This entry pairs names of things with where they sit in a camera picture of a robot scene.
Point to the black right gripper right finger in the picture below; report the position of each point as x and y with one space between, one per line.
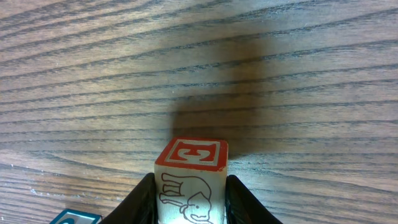
242 207

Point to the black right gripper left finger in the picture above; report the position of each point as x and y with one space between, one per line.
139 207

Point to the green edged trio block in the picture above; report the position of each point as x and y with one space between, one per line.
190 178

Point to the blue edged trio block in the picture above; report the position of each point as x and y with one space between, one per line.
69 216

